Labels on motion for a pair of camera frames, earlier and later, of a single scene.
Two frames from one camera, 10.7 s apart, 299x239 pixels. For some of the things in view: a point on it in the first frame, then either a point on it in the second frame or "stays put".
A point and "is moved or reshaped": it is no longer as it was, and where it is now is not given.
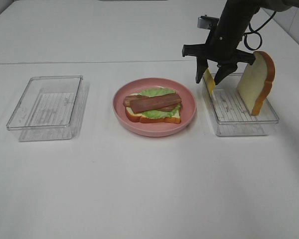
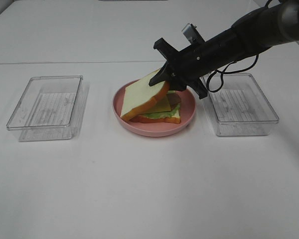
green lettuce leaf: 155,114 stays put
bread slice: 256,81 -> 140,95
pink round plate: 188,107 stays put
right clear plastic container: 230,115 stays put
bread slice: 135,117 stays put
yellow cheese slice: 210,81 is moved or reshaped
